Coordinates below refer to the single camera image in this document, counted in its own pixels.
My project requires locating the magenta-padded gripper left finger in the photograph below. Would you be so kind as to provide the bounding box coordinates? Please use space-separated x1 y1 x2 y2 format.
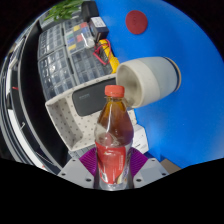
57 147 99 188

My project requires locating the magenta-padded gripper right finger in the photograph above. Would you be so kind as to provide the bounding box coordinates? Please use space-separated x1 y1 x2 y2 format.
129 147 170 188

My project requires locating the clear bottle with red label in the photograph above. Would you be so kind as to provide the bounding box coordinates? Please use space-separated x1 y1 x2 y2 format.
94 84 135 192

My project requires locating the white carton box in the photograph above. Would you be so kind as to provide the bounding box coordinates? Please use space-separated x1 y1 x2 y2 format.
131 124 149 155

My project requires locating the white dotted fabric tray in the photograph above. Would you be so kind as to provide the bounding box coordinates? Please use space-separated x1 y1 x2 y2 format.
44 73 138 153

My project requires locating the black zip pouch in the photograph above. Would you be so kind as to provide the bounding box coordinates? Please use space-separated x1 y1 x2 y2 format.
71 82 118 118

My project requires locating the black overhead shelf unit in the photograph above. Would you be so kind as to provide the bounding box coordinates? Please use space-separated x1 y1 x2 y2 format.
0 19 68 171

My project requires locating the white and grey mug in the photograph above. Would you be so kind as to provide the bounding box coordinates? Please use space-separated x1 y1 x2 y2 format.
115 55 183 110

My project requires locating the grey small-parts drawer cabinet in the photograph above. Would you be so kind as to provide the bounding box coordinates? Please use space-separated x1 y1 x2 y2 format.
68 49 114 87
37 46 73 101
37 22 66 61

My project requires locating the yellow multimeter with red leads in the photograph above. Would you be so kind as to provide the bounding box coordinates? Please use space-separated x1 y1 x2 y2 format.
92 38 121 75

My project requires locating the clear organizer with coloured parts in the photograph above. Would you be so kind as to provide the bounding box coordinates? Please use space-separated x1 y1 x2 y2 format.
63 20 98 53

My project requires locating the black box with white label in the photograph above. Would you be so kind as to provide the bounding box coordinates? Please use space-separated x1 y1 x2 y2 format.
88 15 110 43

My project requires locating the flat round red coaster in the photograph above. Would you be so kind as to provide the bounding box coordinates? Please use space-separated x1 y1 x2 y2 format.
124 9 149 36

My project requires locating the green potted plant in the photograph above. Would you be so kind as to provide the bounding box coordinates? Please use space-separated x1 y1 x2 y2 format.
43 0 86 22

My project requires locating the flat black case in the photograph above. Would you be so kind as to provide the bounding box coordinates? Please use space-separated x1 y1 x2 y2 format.
81 0 101 23

